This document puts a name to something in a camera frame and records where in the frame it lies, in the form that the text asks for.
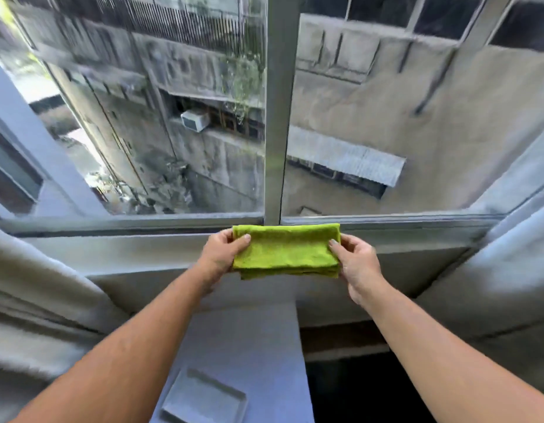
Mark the person's right hand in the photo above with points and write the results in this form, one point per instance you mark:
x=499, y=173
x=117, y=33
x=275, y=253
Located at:
x=359, y=267

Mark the person's left hand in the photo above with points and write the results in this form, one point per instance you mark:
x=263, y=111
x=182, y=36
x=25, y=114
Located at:
x=217, y=255

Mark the person's right thumb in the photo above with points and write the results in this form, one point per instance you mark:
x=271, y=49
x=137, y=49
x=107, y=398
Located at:
x=337, y=251

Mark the person's left thumb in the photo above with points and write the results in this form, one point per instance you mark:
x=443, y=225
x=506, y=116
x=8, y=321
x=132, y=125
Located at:
x=240, y=247

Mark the green microfiber cloth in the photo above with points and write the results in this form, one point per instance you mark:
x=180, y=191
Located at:
x=286, y=251

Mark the person's right forearm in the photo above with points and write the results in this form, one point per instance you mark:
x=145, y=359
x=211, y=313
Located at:
x=439, y=361

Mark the person's left forearm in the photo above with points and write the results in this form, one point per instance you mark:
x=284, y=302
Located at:
x=117, y=352

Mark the corrugated metal awning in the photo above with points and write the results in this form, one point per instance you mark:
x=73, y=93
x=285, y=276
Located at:
x=342, y=155

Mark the white air conditioner unit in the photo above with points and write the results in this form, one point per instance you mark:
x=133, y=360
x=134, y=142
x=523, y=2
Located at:
x=194, y=120

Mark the clear rectangular glass tray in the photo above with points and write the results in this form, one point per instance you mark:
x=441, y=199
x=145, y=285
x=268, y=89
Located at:
x=204, y=398

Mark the beige plastered building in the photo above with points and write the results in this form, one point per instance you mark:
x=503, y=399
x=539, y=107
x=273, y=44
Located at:
x=413, y=114

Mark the grey concrete building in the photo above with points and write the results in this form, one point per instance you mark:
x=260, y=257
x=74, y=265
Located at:
x=157, y=110

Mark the hanging green plant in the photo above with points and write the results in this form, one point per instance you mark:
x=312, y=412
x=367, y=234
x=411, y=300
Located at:
x=245, y=83

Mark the grey curtain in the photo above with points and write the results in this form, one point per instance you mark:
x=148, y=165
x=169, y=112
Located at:
x=501, y=268
x=38, y=317

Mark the metal rooftop railing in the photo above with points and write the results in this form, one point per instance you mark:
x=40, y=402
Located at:
x=166, y=17

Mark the grey aluminium window frame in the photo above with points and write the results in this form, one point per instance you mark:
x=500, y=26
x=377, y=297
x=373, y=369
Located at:
x=274, y=127

